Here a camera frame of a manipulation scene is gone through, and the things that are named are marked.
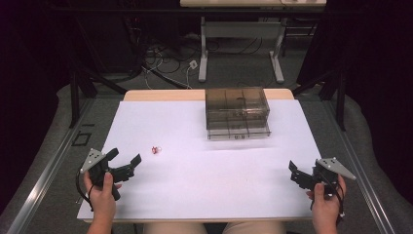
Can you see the person's leg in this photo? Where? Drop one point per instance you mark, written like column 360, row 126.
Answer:
column 255, row 228
column 175, row 228

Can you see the person's left leg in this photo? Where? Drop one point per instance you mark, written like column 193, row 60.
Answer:
column 175, row 228

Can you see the smoky transparent plastic drawer box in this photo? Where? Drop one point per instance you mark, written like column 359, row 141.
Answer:
column 237, row 112

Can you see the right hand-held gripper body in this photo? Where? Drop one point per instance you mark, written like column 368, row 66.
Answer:
column 324, row 175

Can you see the white desk with metal legs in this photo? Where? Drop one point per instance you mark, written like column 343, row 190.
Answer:
column 242, row 30

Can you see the person's right leg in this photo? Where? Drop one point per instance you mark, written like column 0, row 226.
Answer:
column 255, row 228

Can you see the white table mat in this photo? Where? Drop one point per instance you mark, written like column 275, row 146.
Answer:
column 207, row 175

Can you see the person's left hand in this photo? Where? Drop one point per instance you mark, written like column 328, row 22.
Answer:
column 102, row 201

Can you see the person's right hand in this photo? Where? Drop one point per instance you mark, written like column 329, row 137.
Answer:
column 324, row 208

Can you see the small red and white object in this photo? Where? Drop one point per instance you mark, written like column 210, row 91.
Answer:
column 156, row 149

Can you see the aluminium rail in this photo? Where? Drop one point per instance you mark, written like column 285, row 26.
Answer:
column 363, row 175
column 48, row 175

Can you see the black metal stand frame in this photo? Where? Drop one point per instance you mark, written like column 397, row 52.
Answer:
column 340, row 100
column 75, row 97

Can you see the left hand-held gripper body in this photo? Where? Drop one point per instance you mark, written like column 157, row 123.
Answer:
column 97, row 169

